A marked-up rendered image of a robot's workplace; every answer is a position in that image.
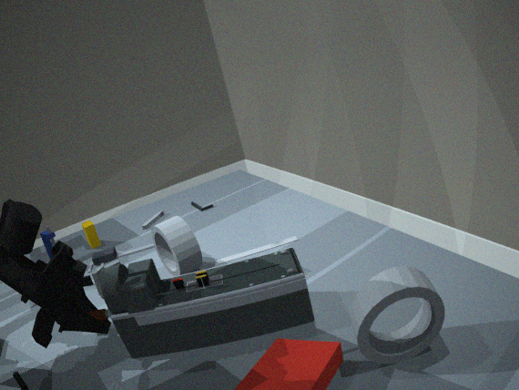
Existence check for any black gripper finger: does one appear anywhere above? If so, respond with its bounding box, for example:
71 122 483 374
74 281 111 328
59 296 109 334

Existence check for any grey cylinder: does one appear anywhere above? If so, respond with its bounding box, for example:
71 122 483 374
350 266 445 364
151 216 202 276

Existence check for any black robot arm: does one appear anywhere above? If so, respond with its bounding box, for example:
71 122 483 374
0 199 77 299

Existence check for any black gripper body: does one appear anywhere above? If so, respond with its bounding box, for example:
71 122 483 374
17 260 87 348

